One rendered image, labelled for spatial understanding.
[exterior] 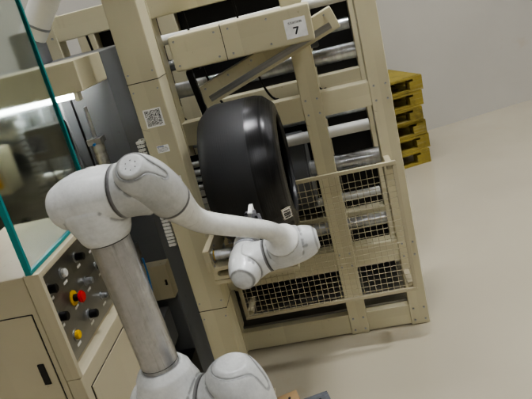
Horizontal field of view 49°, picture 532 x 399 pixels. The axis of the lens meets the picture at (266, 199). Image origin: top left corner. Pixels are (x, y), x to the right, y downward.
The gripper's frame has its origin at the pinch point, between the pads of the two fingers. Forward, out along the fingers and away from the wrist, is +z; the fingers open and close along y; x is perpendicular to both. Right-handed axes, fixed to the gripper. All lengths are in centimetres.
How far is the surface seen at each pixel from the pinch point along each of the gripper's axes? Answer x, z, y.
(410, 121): 121, 342, -104
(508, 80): 155, 480, -236
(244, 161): -12.9, 15.5, 0.1
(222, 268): 33.2, 18.3, 21.8
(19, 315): -6, -47, 67
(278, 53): -34, 77, -17
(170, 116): -29, 38, 28
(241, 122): -24.0, 27.3, -0.9
